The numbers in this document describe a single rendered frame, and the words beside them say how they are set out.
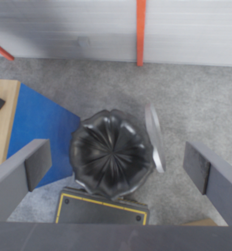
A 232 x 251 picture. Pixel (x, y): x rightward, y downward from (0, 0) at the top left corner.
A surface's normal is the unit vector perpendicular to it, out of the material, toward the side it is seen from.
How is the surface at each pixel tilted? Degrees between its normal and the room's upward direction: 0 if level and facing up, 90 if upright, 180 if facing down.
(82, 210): 0
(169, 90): 0
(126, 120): 8
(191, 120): 0
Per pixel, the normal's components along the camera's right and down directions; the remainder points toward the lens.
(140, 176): -0.18, -0.32
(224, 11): -0.11, 0.99
